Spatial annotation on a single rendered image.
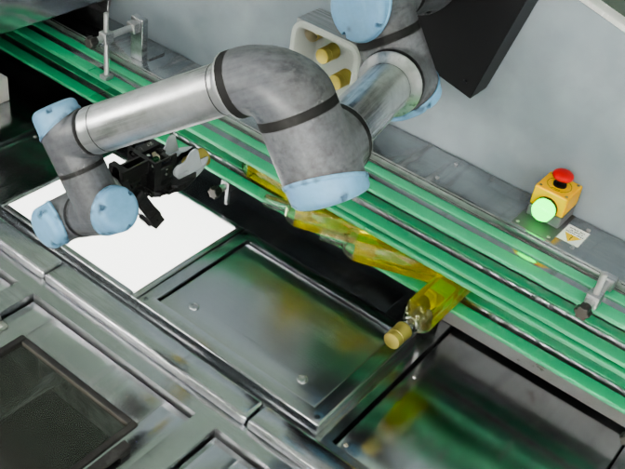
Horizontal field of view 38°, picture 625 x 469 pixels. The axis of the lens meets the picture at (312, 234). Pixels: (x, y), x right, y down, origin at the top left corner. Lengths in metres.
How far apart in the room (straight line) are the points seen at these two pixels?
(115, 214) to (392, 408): 0.68
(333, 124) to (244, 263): 0.82
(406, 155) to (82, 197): 0.74
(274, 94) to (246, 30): 0.99
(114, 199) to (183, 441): 0.48
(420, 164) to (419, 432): 0.54
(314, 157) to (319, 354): 0.68
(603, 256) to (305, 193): 0.73
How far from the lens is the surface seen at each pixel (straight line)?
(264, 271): 1.99
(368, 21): 1.57
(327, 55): 1.97
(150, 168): 1.63
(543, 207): 1.78
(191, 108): 1.29
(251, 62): 1.23
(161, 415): 1.74
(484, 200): 1.83
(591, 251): 1.79
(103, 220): 1.44
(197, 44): 2.32
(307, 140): 1.21
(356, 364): 1.82
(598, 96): 1.77
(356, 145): 1.26
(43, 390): 1.80
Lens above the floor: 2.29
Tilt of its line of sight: 42 degrees down
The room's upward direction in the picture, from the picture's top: 125 degrees counter-clockwise
